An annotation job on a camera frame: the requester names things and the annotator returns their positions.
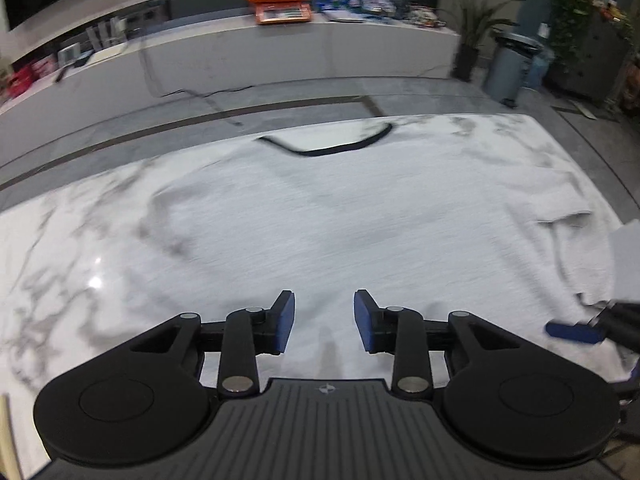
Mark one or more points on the red gift box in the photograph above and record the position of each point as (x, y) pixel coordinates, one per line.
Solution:
(20, 82)

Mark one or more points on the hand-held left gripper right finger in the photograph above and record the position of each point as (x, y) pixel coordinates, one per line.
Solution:
(364, 321)

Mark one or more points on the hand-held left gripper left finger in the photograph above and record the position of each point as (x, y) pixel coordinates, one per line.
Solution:
(282, 322)

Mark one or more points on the grey pedal trash bin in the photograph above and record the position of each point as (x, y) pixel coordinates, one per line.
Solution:
(510, 67)

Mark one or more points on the black remote control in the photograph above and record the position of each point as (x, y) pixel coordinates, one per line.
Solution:
(61, 75)

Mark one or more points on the white marble television console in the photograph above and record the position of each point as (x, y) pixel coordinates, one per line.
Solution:
(300, 55)

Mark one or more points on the potted long-leaf plant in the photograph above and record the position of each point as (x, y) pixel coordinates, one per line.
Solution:
(472, 25)

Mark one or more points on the white router with antennas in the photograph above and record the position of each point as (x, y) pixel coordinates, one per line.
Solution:
(107, 40)

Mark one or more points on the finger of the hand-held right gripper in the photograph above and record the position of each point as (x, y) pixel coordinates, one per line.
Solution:
(570, 331)

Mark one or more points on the hanging green vine plant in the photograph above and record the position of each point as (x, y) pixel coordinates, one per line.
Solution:
(580, 5)

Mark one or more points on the light grey sweatshirt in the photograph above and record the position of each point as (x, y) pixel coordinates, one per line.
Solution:
(360, 220)

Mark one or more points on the open orange plastic case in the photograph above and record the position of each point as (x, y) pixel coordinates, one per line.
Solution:
(280, 7)

